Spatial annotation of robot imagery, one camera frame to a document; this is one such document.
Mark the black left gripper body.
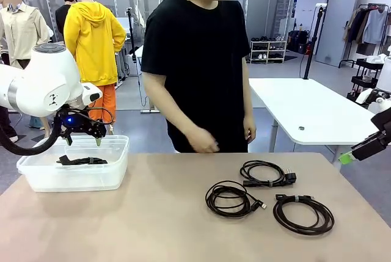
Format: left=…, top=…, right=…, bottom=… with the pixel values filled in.
left=60, top=108, right=92, bottom=133

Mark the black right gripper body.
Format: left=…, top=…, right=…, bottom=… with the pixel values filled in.
left=371, top=107, right=391, bottom=134

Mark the black power cable with plug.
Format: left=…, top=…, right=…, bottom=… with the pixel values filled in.
left=239, top=160, right=297, bottom=188

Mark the black cable with grey strap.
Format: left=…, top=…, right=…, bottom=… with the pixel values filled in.
left=272, top=193, right=335, bottom=238

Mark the thin black USB cable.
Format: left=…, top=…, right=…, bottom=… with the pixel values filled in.
left=205, top=180, right=267, bottom=218

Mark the person's right forearm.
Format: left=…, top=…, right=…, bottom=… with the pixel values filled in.
left=142, top=71, right=204, bottom=150

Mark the person's left forearm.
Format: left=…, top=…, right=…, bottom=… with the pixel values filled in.
left=242, top=56, right=256, bottom=121

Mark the person's right hand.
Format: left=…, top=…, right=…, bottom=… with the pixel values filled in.
left=191, top=132, right=219, bottom=153

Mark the person's left hand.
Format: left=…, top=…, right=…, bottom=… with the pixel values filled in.
left=243, top=117, right=257, bottom=144

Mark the clear plastic storage container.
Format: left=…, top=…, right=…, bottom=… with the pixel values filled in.
left=16, top=135, right=131, bottom=192

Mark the black utility cart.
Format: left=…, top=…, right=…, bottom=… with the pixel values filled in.
left=346, top=57, right=384, bottom=107

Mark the white plastic bag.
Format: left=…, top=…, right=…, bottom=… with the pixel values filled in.
left=365, top=54, right=387, bottom=65

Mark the large white table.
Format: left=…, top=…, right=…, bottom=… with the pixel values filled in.
left=247, top=77, right=381, bottom=172

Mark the mannequin in yellow hoodie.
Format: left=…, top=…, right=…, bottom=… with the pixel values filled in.
left=63, top=0, right=128, bottom=136

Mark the clothes rack with garments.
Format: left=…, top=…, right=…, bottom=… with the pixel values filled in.
left=342, top=4, right=391, bottom=69

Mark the mannequin in beige shirt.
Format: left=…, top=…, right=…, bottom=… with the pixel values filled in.
left=0, top=0, right=54, bottom=139

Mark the background person in black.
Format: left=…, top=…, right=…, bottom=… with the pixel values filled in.
left=54, top=0, right=77, bottom=38

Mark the grey partition panel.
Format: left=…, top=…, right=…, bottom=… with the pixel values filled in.
left=314, top=0, right=360, bottom=68

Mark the black backpack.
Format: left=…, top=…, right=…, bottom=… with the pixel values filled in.
left=288, top=29, right=308, bottom=54

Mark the person in black T-shirt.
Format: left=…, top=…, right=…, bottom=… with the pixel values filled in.
left=140, top=0, right=257, bottom=153

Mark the white shoe rack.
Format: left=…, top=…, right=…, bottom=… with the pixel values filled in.
left=249, top=36, right=288, bottom=64

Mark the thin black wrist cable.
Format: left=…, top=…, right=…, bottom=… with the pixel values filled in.
left=68, top=106, right=116, bottom=136

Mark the thick black cable hose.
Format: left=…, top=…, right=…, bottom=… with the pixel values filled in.
left=0, top=107, right=68, bottom=156

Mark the black camera tripod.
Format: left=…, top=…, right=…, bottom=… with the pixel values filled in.
left=126, top=7, right=138, bottom=76

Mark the black camera pole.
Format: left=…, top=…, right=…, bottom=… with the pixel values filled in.
left=302, top=3, right=327, bottom=80

